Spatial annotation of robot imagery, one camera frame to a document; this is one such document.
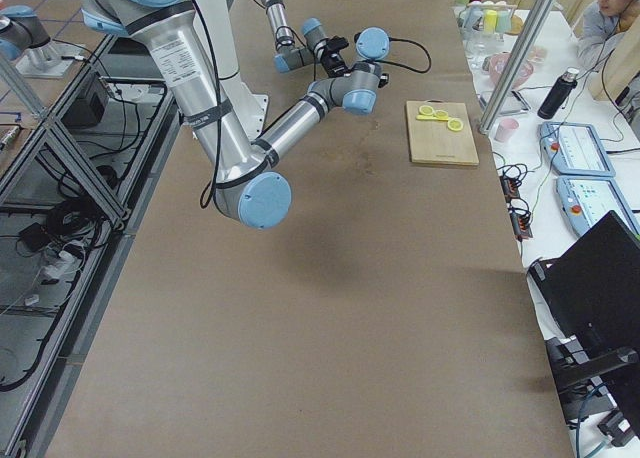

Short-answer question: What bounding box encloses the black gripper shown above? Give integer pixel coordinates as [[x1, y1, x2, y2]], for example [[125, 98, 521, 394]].
[[322, 52, 350, 78]]

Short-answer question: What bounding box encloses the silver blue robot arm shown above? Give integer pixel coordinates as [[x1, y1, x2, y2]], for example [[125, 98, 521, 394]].
[[82, 0, 390, 229], [255, 0, 349, 78]]

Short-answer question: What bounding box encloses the pink cup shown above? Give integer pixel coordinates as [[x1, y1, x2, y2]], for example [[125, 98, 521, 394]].
[[494, 117, 519, 143]]

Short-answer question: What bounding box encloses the lemon slice far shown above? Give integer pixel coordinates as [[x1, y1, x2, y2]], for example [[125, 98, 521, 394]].
[[419, 105, 434, 116]]

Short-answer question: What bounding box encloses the bamboo cutting board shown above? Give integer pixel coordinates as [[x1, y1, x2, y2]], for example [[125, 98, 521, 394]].
[[405, 100, 479, 167]]

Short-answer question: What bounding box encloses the lemon slice near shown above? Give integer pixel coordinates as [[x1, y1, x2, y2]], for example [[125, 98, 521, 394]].
[[447, 118, 464, 132]]

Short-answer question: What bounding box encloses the pink bowl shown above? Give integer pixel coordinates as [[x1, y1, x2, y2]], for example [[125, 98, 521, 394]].
[[488, 52, 534, 89]]

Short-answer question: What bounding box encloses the black water bottle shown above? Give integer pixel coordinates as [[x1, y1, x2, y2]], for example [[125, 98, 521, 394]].
[[537, 67, 580, 120]]

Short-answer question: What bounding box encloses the teach pendant far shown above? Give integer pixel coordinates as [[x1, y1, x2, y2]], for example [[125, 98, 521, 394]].
[[538, 121, 616, 178]]

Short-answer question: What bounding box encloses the teach pendant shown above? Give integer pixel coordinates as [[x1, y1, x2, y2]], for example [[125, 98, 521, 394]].
[[555, 175, 639, 237], [538, 121, 616, 178]]

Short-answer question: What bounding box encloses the seated person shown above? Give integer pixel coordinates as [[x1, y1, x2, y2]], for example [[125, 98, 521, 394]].
[[577, 0, 639, 70]]

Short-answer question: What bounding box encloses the teach pendant near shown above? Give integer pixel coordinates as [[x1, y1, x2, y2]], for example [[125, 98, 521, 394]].
[[555, 175, 639, 237]]

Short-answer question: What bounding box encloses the black monitor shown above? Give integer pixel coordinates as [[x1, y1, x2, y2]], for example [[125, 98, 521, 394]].
[[528, 211, 639, 353]]

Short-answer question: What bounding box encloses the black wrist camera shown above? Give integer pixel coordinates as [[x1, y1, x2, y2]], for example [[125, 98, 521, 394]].
[[322, 36, 349, 57]]

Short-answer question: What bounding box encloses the black camera cable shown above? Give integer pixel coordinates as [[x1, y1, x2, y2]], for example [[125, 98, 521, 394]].
[[387, 36, 432, 75]]

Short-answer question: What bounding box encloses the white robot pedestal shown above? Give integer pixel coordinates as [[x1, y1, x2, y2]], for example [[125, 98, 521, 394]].
[[194, 0, 269, 140]]

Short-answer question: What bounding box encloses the aluminium frame post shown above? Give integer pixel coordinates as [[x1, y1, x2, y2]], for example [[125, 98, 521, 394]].
[[478, 0, 556, 135]]

